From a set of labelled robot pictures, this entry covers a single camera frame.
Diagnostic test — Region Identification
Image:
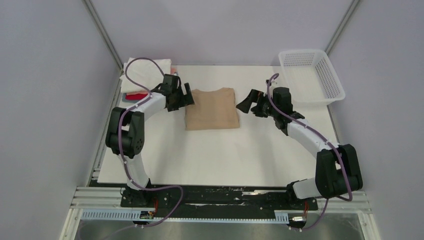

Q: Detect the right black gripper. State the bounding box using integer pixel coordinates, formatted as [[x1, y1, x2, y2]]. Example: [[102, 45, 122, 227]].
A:
[[236, 89, 279, 119]]

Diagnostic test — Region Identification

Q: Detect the beige t shirt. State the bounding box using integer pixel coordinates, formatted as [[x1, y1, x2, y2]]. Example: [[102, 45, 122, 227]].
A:
[[185, 87, 240, 131]]

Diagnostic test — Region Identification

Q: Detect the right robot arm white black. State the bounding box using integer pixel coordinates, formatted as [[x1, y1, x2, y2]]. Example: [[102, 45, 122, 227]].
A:
[[236, 87, 363, 209]]

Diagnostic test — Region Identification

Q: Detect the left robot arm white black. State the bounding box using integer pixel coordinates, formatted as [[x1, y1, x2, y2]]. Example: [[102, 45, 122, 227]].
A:
[[105, 74, 195, 207]]

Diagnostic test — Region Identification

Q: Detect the pink folded t shirt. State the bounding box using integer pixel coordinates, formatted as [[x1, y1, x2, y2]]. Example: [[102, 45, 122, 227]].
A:
[[125, 67, 178, 95]]

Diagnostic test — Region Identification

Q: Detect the white folded t shirt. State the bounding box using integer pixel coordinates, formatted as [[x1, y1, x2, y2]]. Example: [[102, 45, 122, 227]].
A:
[[120, 60, 164, 93]]

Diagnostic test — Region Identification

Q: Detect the red folded t shirt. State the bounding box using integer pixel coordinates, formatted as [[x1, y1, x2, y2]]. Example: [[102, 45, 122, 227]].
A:
[[126, 93, 148, 102]]

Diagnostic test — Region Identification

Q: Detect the white plastic basket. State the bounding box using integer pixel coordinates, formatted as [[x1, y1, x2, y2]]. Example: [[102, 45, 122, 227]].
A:
[[278, 49, 346, 107]]

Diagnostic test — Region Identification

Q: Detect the blue grey folded t shirt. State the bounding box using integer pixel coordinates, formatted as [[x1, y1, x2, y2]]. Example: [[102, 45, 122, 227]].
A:
[[121, 94, 134, 103]]

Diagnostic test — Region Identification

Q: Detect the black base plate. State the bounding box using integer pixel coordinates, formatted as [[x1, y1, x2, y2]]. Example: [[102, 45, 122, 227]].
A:
[[120, 184, 318, 218]]

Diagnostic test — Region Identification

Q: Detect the right corner aluminium post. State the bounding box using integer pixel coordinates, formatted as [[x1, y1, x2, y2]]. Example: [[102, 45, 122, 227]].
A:
[[324, 0, 362, 56]]

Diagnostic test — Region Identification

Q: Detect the corner aluminium post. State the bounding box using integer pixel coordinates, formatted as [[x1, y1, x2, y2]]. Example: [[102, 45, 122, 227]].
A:
[[324, 0, 362, 56], [82, 0, 123, 71]]

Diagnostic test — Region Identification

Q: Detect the left side aluminium rail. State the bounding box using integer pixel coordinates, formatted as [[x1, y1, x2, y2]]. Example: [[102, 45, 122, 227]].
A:
[[85, 70, 123, 187]]

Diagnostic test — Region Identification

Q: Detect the left corner aluminium post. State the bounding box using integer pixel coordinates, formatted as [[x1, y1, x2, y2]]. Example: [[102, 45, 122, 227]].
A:
[[82, 0, 123, 71]]

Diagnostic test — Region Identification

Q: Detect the aluminium frame rail front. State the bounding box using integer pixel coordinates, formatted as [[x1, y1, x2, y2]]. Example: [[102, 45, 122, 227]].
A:
[[70, 187, 372, 214]]

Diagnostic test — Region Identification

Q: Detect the white slotted cable duct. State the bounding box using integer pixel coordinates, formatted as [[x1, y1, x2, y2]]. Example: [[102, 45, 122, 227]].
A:
[[80, 209, 290, 224]]

